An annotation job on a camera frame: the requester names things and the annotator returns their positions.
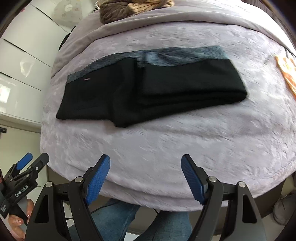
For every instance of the person's blue jeans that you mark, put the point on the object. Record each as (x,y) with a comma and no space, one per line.
(115,222)

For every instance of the fluffy lilac blanket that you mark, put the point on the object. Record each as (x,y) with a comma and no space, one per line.
(161,143)

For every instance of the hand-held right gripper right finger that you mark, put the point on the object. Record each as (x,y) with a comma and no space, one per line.
(193,179)

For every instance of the person's left hand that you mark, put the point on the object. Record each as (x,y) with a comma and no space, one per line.
(17,228)

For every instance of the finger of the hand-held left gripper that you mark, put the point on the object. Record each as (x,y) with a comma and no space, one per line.
(24,161)
(39,162)

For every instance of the grey fuzzy boot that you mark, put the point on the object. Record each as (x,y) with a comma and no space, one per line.
(282,208)

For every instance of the white round object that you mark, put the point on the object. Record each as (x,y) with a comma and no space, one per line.
(68,10)

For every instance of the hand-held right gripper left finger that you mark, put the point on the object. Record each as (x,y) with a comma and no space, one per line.
(97,179)

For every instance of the black wall switch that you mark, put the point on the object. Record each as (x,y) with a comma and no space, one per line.
(2,130)

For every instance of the black pants with grey lining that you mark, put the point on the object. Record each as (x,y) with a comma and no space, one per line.
(161,92)

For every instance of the smooth lilac duvet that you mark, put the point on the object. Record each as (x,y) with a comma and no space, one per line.
(161,20)

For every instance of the white glossy wardrobe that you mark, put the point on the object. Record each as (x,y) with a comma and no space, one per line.
(23,69)

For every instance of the orange patterned cloth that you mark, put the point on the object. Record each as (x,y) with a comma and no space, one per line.
(288,71)

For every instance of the brown fuzzy throw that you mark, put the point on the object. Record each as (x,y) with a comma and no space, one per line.
(124,10)

